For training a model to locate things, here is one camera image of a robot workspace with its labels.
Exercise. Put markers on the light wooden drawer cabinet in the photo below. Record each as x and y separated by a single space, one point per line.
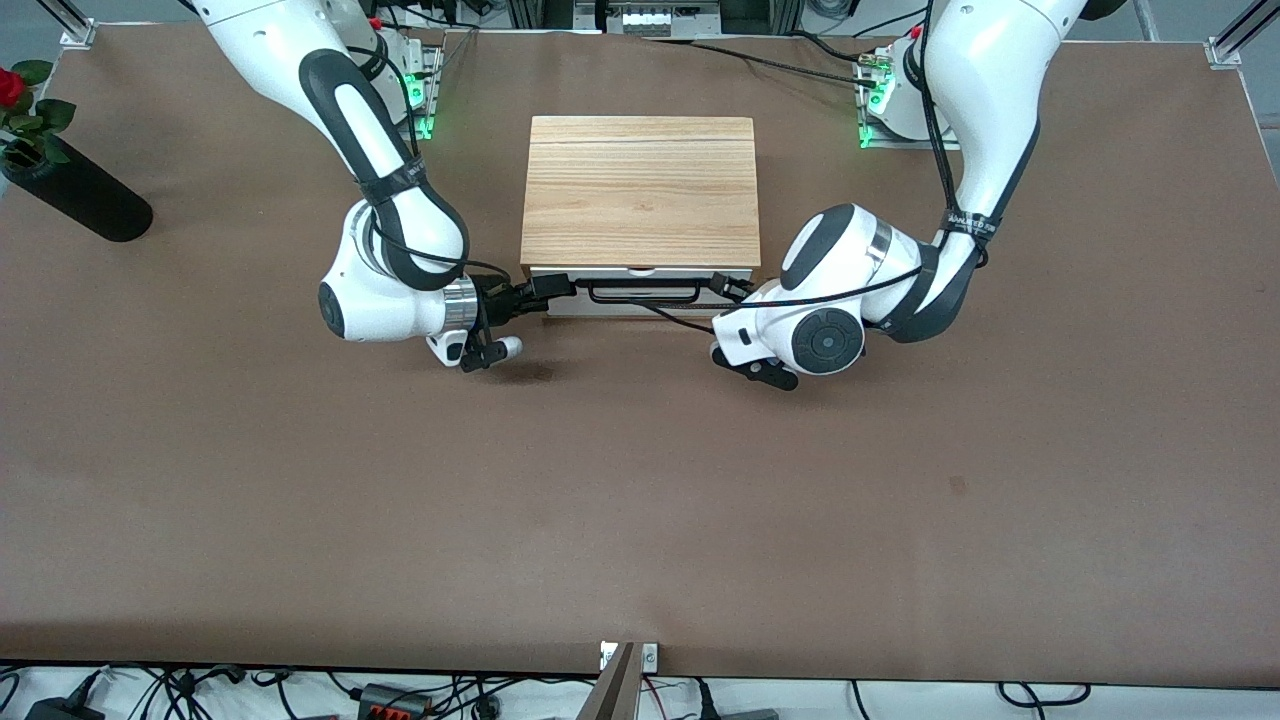
640 190

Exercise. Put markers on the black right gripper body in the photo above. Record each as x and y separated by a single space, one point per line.
497 298

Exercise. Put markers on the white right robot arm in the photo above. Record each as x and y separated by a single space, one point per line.
370 200

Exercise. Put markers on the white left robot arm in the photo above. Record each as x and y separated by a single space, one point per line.
950 200

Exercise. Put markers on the black cylindrical vase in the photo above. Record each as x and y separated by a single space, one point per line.
75 192

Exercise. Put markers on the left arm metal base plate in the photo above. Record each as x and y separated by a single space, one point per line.
900 125

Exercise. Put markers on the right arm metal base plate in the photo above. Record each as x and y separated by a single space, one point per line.
420 80

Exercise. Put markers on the black box with red connectors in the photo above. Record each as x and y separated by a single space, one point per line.
392 702

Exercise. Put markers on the wooden plank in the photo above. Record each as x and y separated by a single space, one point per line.
612 690

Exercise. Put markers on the black power adapter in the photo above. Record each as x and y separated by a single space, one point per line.
62 709

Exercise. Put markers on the grey control unit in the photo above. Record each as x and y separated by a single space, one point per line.
645 17

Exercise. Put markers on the aluminium frame profile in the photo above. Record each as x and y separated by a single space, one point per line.
70 22
1240 35

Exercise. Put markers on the red rose with leaves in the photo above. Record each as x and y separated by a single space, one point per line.
25 105

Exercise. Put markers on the small metal bracket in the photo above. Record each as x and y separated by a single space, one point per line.
650 657

